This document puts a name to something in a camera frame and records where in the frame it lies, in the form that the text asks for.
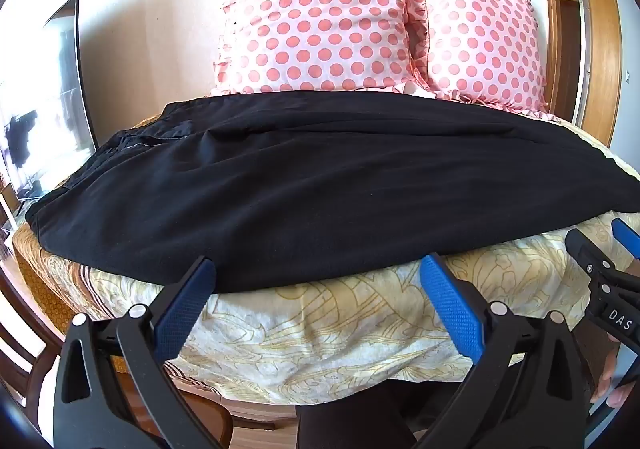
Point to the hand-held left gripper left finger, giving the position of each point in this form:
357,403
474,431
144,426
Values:
185,309

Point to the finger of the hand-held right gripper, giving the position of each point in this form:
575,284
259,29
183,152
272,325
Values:
627,236
590,261

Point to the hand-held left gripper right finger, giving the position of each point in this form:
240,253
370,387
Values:
450,309

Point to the black pants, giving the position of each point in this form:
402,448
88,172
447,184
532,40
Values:
310,189

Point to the person's right hand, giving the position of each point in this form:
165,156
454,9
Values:
614,371

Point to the wooden chair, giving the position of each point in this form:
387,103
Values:
150,409

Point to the small pink polka dot pillow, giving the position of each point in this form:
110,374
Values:
485,44

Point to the large pink polka dot pillow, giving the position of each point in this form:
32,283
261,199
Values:
320,24

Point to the wooden door frame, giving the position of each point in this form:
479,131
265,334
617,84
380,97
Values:
597,29

